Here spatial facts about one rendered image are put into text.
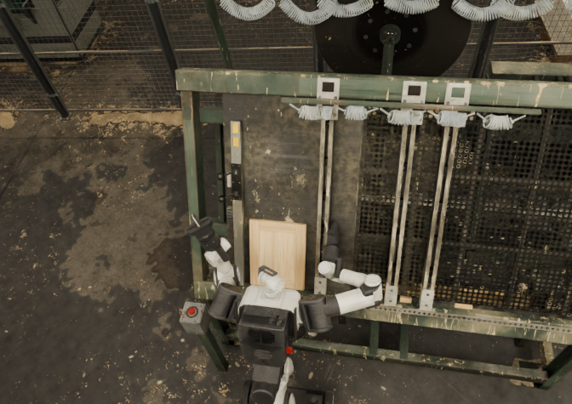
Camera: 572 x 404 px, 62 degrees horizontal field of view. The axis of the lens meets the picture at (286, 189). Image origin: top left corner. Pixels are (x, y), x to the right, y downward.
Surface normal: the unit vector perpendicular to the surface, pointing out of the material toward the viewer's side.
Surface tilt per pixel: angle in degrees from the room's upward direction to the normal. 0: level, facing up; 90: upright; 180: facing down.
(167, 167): 0
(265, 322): 23
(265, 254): 60
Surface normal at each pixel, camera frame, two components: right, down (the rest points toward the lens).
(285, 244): -0.18, 0.36
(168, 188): -0.08, -0.62
